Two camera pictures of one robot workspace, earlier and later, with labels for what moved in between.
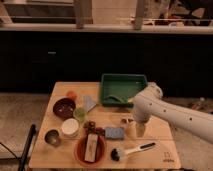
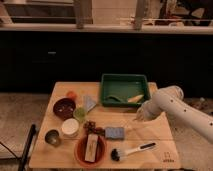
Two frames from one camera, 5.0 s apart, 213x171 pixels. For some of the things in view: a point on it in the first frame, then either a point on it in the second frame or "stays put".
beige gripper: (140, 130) to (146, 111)
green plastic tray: (118, 89) stays put
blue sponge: (114, 132) stays put
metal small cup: (53, 137) stays put
